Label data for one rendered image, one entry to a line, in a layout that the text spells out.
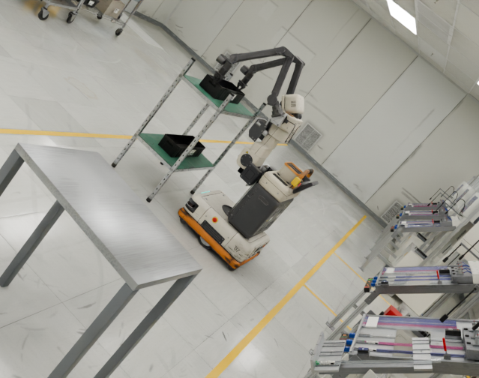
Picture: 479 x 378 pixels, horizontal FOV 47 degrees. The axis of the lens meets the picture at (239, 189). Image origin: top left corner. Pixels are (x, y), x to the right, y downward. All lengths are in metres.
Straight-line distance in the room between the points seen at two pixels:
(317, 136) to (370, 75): 1.62
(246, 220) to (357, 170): 7.39
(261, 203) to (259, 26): 8.30
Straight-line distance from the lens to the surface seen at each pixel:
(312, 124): 11.72
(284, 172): 4.39
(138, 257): 1.94
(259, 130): 4.42
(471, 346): 2.90
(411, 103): 11.52
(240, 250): 4.35
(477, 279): 4.25
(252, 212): 4.32
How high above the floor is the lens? 1.69
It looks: 15 degrees down
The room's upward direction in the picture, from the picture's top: 40 degrees clockwise
